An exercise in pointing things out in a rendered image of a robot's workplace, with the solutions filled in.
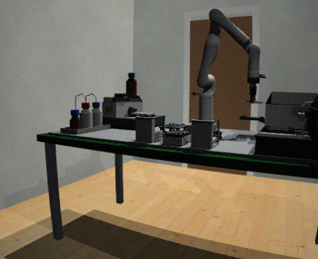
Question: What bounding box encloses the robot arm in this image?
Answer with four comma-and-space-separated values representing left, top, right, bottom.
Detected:
197, 8, 266, 121

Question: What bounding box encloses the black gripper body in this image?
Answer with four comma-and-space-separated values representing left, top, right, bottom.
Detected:
247, 78, 260, 88

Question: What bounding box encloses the brown glass bottle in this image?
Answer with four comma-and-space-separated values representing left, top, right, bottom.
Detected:
126, 80, 137, 95
69, 120, 81, 130

